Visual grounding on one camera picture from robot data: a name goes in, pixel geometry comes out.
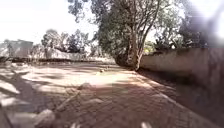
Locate pale building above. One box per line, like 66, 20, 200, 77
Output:
0, 38, 35, 60

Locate grey asphalt road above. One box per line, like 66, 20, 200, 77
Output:
0, 61, 118, 128

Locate long masonry wall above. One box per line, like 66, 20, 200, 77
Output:
139, 46, 224, 88

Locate trees behind wall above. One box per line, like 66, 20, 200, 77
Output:
146, 0, 224, 52

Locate distant group of trees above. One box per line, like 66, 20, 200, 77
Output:
29, 28, 101, 57

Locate pale low wall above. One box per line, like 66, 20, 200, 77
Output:
31, 49, 117, 65

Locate large leafy tree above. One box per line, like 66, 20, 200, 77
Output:
68, 0, 183, 72

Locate robot's own part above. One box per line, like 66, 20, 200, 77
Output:
140, 121, 153, 128
69, 122, 82, 128

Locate red brick path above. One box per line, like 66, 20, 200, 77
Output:
49, 63, 214, 128

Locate bare dirt strip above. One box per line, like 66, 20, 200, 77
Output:
136, 68, 224, 126

